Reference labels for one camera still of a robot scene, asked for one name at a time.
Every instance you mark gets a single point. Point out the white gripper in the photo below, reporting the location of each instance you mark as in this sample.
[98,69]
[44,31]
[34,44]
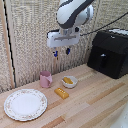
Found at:
[63,38]

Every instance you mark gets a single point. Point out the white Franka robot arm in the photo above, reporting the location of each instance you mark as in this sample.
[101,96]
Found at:
[71,15]

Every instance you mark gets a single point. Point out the small white bowl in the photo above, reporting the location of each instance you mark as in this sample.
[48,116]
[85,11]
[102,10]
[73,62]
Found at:
[70,85]

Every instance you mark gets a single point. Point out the white plate with floral rim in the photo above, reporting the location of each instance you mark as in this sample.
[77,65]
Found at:
[25,104]

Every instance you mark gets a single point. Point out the beige woven folding screen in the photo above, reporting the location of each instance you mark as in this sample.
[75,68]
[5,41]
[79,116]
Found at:
[33,33]

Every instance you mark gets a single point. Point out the yellow rectangular block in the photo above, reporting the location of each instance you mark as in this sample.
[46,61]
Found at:
[61,93]

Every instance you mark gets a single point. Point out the yellow food piece in bowl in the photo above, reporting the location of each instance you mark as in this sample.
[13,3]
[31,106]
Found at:
[68,80]

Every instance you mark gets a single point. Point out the pink plastic cup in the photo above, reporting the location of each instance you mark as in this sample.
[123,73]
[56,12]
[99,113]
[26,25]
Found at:
[45,79]

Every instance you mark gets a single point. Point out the black air fryer housing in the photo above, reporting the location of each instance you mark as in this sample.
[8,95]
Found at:
[113,41]

